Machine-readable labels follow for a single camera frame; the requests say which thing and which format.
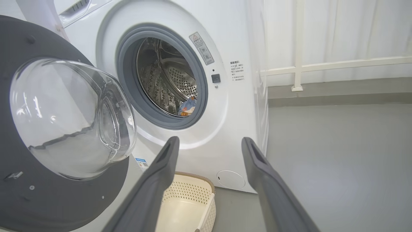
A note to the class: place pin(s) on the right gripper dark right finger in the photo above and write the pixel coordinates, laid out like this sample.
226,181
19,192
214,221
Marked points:
276,206

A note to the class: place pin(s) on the cream perforated laundry basket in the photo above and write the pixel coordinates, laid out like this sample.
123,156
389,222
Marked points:
186,209

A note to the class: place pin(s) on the white front-load washing machine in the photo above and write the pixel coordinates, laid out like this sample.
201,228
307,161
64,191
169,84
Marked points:
231,129

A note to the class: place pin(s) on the white sheer curtain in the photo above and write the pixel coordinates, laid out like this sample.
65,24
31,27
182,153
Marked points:
354,29

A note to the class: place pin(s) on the blue energy label sticker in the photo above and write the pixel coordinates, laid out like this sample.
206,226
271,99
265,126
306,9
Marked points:
142,163

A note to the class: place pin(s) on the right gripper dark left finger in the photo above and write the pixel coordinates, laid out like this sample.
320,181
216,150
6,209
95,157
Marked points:
148,199

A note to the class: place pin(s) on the blue bear patterned garment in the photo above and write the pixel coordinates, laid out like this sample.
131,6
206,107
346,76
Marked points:
186,104

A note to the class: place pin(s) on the grey warning label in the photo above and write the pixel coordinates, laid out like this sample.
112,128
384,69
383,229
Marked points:
201,48

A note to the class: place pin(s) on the white metal railing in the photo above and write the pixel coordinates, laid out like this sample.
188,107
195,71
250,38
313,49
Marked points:
298,48

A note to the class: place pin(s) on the round white filter cover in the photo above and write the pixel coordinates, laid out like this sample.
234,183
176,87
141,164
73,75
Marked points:
230,179

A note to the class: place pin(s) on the black round glass washer door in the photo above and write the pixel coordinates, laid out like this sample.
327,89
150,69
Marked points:
48,199

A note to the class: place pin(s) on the black text notice sticker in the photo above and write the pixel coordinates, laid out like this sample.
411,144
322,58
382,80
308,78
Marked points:
237,71

